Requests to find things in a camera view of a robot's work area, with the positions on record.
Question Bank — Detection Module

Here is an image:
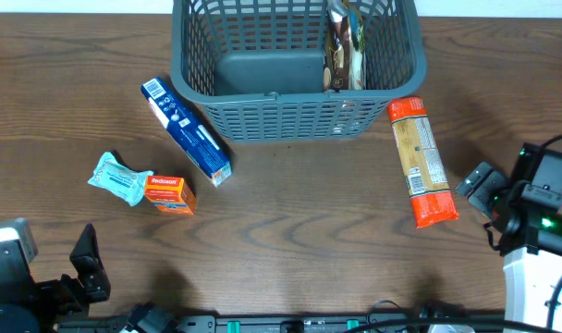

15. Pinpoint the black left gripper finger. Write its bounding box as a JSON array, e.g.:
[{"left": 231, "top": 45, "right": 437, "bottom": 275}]
[
  {"left": 69, "top": 224, "right": 110, "bottom": 303},
  {"left": 0, "top": 217, "right": 37, "bottom": 278}
]

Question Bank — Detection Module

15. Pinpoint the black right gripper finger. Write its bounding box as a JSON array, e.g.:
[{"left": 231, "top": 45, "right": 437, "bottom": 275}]
[
  {"left": 455, "top": 162, "right": 494, "bottom": 197},
  {"left": 468, "top": 170, "right": 508, "bottom": 219}
]

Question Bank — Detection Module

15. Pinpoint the brown Nescafe Gold bag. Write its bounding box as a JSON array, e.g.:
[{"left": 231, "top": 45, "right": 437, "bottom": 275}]
[{"left": 323, "top": 0, "right": 366, "bottom": 91}]

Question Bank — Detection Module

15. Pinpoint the grey plastic basket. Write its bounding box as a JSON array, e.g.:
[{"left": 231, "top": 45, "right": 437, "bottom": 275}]
[{"left": 170, "top": 0, "right": 427, "bottom": 142}]

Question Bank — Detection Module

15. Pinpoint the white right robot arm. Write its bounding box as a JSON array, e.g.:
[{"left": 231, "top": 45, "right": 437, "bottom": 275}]
[{"left": 456, "top": 143, "right": 562, "bottom": 332}]

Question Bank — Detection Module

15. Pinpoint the orange tan biscuit packet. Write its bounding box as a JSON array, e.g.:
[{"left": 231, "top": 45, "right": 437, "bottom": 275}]
[{"left": 387, "top": 97, "right": 458, "bottom": 228}]

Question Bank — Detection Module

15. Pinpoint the light teal wipes packet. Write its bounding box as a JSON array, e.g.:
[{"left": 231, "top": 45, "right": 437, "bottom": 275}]
[{"left": 88, "top": 152, "right": 153, "bottom": 206}]

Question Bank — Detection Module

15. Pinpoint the orange Redoxon box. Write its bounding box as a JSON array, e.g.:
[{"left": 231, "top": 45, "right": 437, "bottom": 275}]
[{"left": 144, "top": 176, "right": 197, "bottom": 215}]

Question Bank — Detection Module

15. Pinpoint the blue toothpaste box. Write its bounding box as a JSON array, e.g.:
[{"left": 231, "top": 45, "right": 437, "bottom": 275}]
[{"left": 140, "top": 77, "right": 232, "bottom": 187}]

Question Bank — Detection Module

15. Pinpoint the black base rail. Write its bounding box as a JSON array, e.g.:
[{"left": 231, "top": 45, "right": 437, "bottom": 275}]
[{"left": 53, "top": 300, "right": 504, "bottom": 333}]

